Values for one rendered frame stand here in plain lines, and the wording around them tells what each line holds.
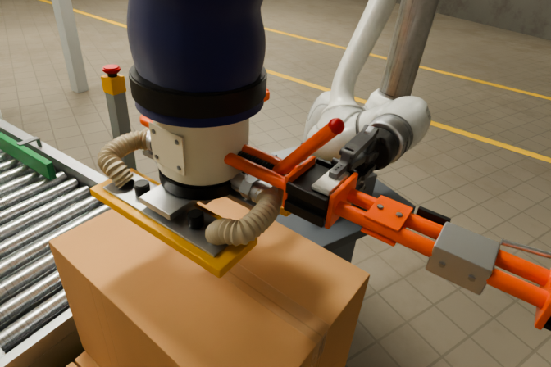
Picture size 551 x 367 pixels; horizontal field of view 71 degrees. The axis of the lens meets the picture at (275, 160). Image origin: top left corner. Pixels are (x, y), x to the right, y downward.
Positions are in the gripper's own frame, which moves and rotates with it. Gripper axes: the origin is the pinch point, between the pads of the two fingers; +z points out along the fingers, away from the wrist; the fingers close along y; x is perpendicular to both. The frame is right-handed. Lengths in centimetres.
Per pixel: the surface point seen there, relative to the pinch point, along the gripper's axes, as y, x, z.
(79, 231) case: 29, 54, 14
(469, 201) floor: 123, -13, -218
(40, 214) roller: 69, 121, -2
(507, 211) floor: 123, -37, -223
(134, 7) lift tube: -23.8, 28.5, 10.5
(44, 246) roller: 69, 103, 7
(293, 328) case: 28.6, 0.4, 4.9
